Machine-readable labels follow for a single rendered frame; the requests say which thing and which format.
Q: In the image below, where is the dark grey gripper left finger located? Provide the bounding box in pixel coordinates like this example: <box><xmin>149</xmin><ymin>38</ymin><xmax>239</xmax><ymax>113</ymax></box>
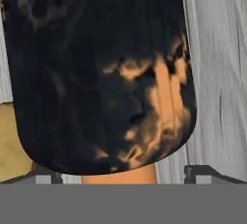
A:
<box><xmin>0</xmin><ymin>167</ymin><xmax>64</xmax><ymax>185</ymax></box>

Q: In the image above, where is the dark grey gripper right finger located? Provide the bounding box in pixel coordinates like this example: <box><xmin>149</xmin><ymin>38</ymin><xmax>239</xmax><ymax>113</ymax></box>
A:
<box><xmin>183</xmin><ymin>164</ymin><xmax>247</xmax><ymax>185</ymax></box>

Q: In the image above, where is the yellow sponge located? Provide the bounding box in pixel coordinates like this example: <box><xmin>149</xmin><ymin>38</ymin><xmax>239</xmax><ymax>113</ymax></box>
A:
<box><xmin>0</xmin><ymin>101</ymin><xmax>36</xmax><ymax>182</ymax></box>

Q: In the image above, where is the black and orange soap dispenser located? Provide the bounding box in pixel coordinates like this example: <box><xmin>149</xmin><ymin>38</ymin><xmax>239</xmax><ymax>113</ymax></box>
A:
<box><xmin>0</xmin><ymin>0</ymin><xmax>198</xmax><ymax>185</ymax></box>

